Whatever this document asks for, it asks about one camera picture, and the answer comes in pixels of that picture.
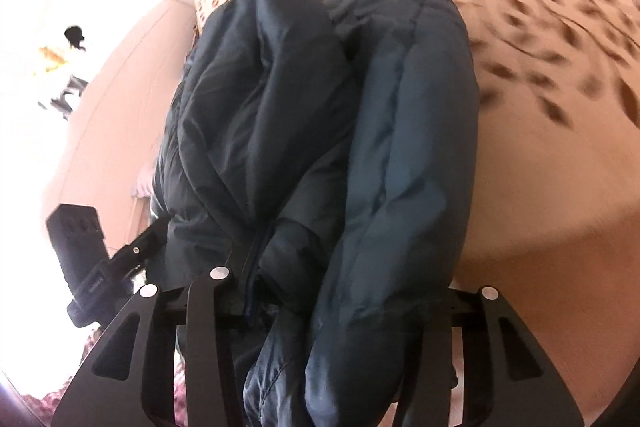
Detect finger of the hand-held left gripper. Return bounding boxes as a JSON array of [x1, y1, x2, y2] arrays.
[[106, 216, 174, 282]]

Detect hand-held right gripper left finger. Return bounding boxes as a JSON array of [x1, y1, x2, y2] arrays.
[[51, 266, 253, 427]]

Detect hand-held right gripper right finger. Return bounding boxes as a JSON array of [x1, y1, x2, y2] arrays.
[[392, 284, 584, 427]]

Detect dark teal puffer jacket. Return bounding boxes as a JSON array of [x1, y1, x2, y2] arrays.
[[150, 0, 483, 427]]

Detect hanging clothes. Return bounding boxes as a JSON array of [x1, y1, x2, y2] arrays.
[[37, 24, 94, 122]]

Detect floral leaf print bedsheet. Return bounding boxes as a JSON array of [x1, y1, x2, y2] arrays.
[[295, 0, 640, 427]]

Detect beige bed frame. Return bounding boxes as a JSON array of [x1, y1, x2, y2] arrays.
[[27, 0, 203, 290]]

